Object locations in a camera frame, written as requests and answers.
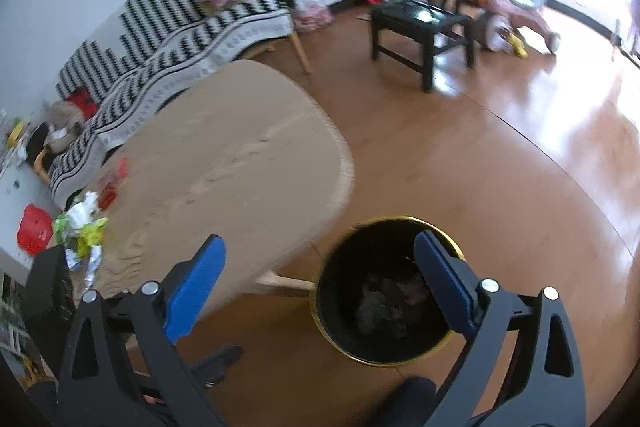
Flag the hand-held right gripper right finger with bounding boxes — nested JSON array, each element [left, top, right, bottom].
[[413, 229, 587, 427]]

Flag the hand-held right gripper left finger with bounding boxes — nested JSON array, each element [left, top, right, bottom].
[[56, 234, 236, 427]]

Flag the silver foil wrapper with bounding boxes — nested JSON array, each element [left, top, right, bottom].
[[65, 244, 103, 293]]

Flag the green snack wrapper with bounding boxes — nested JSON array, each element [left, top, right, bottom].
[[52, 214, 110, 258]]

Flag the white tissue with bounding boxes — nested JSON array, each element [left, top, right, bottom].
[[67, 191, 101, 230]]

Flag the black bin with gold rim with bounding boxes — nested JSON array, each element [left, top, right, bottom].
[[310, 217, 468, 367]]

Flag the red wrapper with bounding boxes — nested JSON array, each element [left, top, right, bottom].
[[97, 157, 130, 210]]

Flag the grey crumpled paper wad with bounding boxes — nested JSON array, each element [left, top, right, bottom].
[[355, 272, 431, 338]]

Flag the red plastic stool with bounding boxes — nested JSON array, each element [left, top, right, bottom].
[[16, 203, 55, 256]]

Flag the oval wooden table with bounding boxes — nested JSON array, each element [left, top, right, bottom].
[[75, 59, 355, 323]]

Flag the black cushion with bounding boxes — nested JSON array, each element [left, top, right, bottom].
[[25, 122, 56, 168]]

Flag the yellow plastic toy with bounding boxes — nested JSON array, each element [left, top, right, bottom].
[[6, 119, 28, 148]]

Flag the beige stuffed toy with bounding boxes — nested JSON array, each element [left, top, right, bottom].
[[42, 99, 88, 152]]

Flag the red cushion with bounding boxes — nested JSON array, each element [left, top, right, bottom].
[[67, 89, 101, 120]]

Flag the small yellow toy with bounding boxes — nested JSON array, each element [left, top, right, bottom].
[[507, 32, 530, 58]]

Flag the black white striped blanket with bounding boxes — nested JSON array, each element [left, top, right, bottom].
[[47, 0, 296, 210]]

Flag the black wooden chair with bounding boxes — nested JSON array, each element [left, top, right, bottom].
[[370, 0, 477, 94]]

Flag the pink tricycle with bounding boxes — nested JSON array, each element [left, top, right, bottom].
[[475, 0, 563, 55]]

